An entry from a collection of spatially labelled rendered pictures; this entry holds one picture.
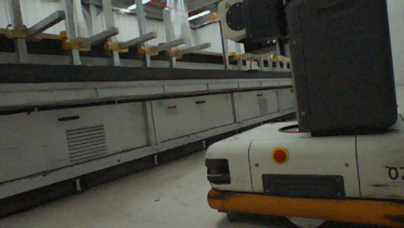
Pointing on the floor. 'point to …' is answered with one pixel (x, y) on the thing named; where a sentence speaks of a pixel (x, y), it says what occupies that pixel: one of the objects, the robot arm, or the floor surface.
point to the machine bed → (117, 128)
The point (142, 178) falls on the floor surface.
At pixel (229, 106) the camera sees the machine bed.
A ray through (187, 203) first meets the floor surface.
